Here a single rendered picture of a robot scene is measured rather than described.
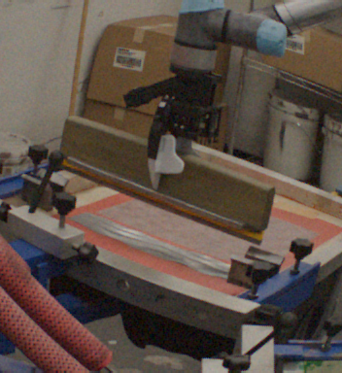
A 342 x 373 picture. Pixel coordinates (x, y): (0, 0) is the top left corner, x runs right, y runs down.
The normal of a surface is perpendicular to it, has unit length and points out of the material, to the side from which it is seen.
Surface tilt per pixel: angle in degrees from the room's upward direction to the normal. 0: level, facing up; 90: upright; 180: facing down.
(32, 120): 90
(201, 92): 90
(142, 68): 90
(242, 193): 92
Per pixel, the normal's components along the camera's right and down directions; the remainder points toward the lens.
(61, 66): 0.84, 0.29
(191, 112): -0.52, 0.17
